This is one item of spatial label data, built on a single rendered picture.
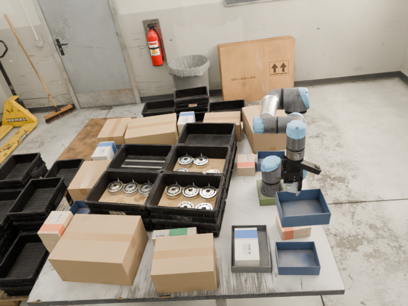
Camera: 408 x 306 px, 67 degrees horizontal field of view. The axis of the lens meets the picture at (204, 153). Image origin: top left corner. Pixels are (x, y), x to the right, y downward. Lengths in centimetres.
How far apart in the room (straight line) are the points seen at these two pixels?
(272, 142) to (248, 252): 99
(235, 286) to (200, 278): 19
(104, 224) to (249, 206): 87
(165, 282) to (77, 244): 50
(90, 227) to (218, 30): 343
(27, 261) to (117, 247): 124
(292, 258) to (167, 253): 65
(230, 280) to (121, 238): 59
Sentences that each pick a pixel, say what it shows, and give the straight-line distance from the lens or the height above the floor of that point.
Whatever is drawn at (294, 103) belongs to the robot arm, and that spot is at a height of 134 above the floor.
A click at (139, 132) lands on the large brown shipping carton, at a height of 90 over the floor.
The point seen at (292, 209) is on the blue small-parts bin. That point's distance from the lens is 147.
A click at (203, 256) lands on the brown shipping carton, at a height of 86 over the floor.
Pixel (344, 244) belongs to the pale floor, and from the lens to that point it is 277.
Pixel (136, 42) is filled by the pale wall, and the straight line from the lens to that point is 477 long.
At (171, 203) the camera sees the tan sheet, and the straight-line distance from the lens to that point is 189.
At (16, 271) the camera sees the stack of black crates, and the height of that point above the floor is 27.
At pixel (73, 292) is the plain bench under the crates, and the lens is 188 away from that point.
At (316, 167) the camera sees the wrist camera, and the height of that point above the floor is 126.
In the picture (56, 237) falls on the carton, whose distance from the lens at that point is 190.
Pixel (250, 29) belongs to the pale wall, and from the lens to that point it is 462.
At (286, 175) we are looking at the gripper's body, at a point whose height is 125.
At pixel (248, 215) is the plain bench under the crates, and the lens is 194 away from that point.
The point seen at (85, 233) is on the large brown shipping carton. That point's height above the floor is 90.
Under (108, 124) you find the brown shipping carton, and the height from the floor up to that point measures 86.
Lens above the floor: 214
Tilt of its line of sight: 36 degrees down
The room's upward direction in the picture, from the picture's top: 8 degrees counter-clockwise
